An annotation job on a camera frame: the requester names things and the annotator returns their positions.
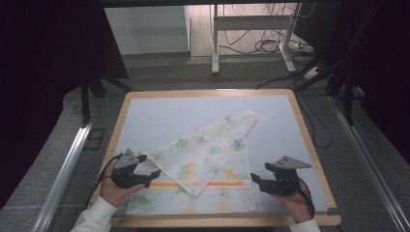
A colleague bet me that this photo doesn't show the black metal stand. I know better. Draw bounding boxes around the black metal stand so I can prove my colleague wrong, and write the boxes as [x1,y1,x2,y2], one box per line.
[79,72,133,128]
[293,3,366,128]

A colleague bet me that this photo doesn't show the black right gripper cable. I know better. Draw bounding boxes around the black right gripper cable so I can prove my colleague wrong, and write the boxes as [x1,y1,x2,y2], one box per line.
[298,178,316,220]

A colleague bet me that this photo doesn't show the white leaf-print pillowcase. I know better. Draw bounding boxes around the white leaf-print pillowcase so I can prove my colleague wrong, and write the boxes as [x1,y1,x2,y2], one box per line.
[126,109,259,217]

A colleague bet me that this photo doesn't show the thin black floor cable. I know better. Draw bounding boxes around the thin black floor cable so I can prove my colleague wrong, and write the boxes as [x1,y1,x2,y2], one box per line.
[296,96,334,150]

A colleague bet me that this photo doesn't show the white desk frame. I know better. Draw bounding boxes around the white desk frame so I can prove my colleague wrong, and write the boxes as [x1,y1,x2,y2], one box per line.
[211,3,303,75]

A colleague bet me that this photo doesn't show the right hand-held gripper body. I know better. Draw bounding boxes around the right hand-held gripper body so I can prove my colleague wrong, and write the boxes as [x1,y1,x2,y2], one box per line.
[259,156,313,196]

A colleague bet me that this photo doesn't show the white table mat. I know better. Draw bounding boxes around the white table mat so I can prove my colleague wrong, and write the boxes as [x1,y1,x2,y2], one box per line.
[112,95,329,216]

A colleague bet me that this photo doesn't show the tangle of black floor cables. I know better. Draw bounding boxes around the tangle of black floor cables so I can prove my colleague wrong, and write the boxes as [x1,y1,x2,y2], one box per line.
[221,3,299,56]

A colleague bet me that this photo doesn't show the aluminium rail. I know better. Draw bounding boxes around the aluminium rail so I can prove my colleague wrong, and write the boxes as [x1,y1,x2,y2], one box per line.
[31,121,95,232]
[328,95,410,232]

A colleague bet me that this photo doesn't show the white power strip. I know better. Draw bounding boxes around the white power strip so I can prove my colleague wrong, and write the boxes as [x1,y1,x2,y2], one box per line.
[303,66,324,81]

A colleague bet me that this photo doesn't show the person's left hand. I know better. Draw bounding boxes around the person's left hand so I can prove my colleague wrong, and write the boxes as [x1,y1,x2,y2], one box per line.
[100,163,146,207]

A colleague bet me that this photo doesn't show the dark floor vent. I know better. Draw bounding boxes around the dark floor vent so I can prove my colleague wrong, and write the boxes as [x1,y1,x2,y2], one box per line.
[83,128,106,151]

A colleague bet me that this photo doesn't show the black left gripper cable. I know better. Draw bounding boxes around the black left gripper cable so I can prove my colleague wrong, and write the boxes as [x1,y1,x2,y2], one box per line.
[83,153,124,211]

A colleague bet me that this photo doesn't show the person's right hand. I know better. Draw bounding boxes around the person's right hand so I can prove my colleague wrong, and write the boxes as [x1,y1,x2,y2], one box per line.
[274,180,314,224]

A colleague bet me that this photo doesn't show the white cabinet panel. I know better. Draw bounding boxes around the white cabinet panel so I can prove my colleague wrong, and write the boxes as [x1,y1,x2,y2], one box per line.
[103,5,191,56]

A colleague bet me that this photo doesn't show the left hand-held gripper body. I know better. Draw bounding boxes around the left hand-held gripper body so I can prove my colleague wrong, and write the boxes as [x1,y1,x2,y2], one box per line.
[110,148,153,190]

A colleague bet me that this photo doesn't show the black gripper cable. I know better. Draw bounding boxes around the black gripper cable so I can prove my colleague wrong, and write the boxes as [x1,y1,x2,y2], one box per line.
[298,178,316,220]
[83,153,124,211]

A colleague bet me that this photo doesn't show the wooden table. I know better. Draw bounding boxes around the wooden table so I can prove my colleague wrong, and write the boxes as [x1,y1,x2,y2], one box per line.
[88,89,342,228]

